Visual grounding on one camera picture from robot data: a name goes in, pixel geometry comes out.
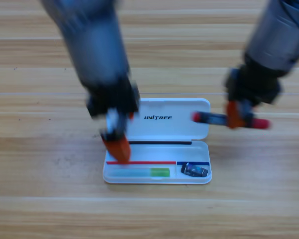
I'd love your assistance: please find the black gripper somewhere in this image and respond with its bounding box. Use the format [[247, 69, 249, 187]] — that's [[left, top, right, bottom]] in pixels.
[[224, 63, 282, 129], [86, 77, 140, 165]]

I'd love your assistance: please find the black red marker pen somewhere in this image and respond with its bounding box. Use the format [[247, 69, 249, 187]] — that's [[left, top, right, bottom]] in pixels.
[[191, 111, 271, 130]]

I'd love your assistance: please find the green white glue stick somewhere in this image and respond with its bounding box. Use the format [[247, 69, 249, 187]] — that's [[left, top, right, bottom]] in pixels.
[[107, 168, 170, 179]]

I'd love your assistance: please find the white Unitree pencil case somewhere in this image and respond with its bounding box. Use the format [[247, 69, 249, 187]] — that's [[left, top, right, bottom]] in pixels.
[[102, 97, 212, 185]]

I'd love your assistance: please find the dark grey eraser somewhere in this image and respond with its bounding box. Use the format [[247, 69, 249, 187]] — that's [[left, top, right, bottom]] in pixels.
[[181, 162, 209, 178]]

